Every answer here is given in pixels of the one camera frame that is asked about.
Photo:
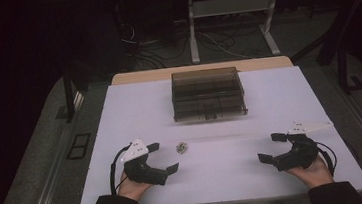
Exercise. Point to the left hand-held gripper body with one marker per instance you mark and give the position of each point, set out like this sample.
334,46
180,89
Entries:
142,172

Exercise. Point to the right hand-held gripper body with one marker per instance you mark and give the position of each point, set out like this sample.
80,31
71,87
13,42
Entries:
299,154

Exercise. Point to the person's left hand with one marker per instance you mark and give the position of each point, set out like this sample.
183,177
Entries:
132,188

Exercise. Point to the person's right hand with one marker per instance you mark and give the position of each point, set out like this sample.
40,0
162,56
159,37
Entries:
315,174

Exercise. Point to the small metallic trinket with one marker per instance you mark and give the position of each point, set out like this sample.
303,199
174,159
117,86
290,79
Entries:
181,147

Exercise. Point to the white board table cover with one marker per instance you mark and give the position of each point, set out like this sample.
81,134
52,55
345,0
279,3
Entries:
223,175

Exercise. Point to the wooden table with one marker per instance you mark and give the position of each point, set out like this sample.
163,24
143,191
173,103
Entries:
139,76

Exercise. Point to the smoky clear plastic drawer box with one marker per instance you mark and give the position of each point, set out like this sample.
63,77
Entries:
207,94

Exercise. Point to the black metal stand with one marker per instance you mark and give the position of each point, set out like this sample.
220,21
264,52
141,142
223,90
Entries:
69,99
345,72

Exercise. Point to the white metal stand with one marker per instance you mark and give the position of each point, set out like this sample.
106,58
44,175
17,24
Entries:
231,6

